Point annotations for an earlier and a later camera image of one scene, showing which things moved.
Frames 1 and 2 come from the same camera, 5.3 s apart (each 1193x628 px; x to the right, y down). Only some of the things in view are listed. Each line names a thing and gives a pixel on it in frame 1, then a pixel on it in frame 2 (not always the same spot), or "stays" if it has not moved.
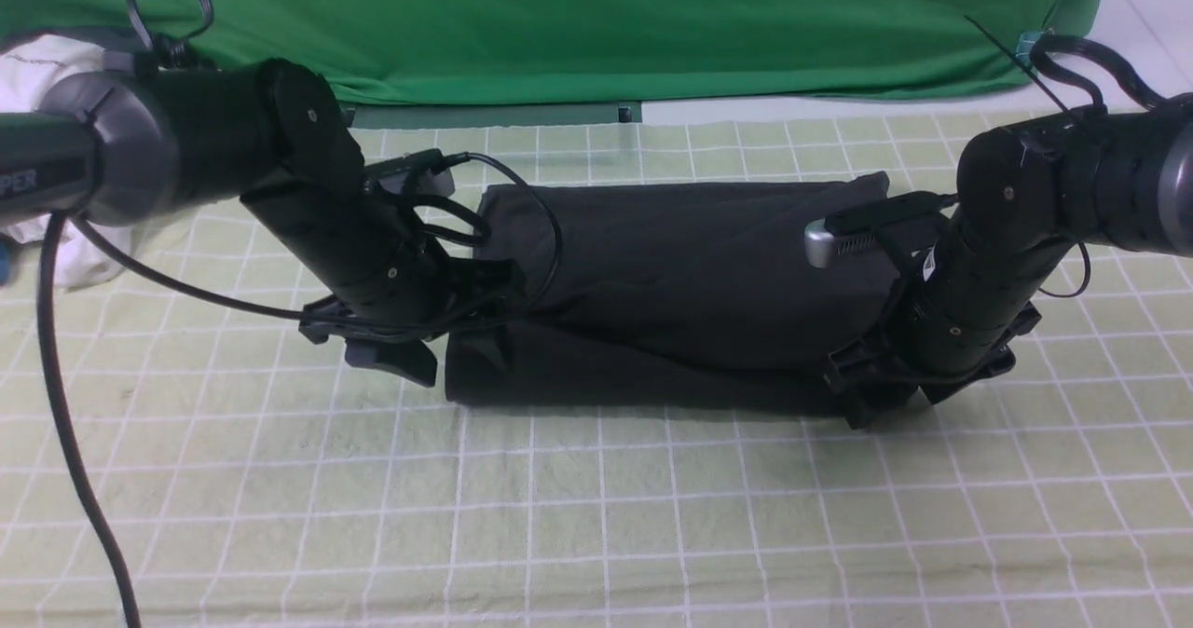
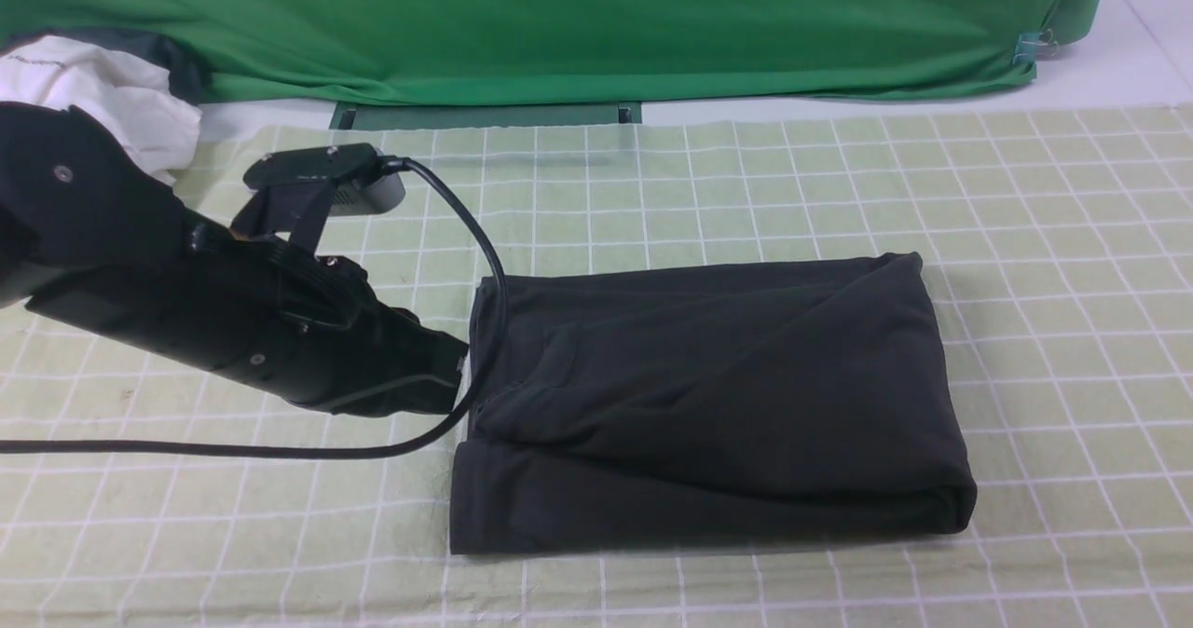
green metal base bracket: (429, 116) stays
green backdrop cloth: (412, 31) stays
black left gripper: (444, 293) → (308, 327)
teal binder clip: (1024, 46) stays
